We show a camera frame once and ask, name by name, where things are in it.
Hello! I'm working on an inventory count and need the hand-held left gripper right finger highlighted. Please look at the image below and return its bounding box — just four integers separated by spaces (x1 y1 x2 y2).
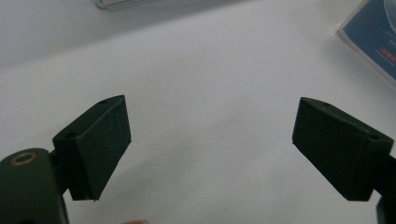
291 96 395 202

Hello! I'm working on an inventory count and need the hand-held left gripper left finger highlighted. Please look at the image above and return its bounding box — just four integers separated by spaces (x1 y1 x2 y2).
51 94 133 202

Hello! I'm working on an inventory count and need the blue and white box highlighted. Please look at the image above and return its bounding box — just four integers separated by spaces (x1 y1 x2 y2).
336 0 396 86

